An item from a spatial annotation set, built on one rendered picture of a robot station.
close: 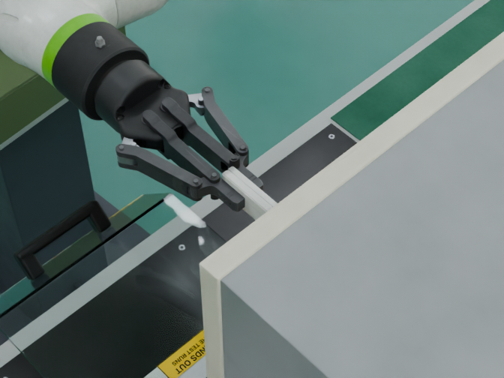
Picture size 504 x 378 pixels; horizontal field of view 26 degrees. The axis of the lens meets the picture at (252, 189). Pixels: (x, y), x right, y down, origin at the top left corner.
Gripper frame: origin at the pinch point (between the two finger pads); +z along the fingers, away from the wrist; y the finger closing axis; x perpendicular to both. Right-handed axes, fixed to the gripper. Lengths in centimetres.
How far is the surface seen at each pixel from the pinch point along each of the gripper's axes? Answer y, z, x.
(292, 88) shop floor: -93, -84, -119
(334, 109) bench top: -44, -28, -43
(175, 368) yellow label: 13.9, 3.8, -11.4
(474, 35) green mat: -73, -24, -43
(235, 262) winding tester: 12.3, 11.4, 14.0
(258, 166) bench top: -27, -28, -43
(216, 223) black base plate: -14.7, -23.1, -41.2
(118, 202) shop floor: -38, -86, -118
